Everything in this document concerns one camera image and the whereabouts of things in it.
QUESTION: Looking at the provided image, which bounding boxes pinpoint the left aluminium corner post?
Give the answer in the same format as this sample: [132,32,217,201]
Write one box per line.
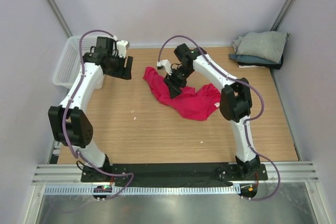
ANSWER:
[46,0,73,37]

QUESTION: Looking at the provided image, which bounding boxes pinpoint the aluminium frame rail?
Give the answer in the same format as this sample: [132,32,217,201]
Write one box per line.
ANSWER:
[32,161,318,188]

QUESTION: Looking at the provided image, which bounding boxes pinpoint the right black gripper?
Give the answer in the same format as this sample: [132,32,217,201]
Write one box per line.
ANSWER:
[163,65,193,99]

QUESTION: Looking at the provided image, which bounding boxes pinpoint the dark blue folded t-shirt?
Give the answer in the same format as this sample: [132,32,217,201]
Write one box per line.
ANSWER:
[228,54,284,70]

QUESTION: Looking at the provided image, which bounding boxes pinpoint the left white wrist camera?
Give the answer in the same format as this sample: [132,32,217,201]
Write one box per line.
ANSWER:
[117,40,130,58]

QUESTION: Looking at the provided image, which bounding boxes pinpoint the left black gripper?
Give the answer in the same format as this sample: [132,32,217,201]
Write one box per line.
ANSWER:
[106,53,132,80]

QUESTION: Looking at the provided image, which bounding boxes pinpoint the white plastic basket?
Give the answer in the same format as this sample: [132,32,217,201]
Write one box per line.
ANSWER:
[53,35,104,90]

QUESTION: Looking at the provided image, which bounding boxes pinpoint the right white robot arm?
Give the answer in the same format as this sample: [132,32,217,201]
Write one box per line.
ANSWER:
[157,44,260,180]

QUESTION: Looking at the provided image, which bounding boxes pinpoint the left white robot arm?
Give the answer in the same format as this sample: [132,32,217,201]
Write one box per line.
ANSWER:
[48,34,133,182]

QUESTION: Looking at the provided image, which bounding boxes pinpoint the grey folded t-shirt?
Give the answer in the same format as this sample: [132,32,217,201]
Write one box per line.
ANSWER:
[233,31,290,63]

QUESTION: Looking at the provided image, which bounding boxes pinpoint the white slotted cable duct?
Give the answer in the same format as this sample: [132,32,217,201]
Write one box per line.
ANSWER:
[44,184,240,196]

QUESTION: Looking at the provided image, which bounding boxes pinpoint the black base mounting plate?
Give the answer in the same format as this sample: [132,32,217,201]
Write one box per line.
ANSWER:
[81,163,268,187]

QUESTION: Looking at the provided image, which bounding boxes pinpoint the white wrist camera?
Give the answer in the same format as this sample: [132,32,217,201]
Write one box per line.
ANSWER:
[117,40,130,58]
[156,59,172,76]

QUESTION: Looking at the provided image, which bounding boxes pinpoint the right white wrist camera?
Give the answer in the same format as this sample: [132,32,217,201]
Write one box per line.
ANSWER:
[156,59,172,76]

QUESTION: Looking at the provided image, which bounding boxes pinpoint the red t-shirt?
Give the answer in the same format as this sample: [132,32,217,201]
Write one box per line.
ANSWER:
[143,67,221,121]

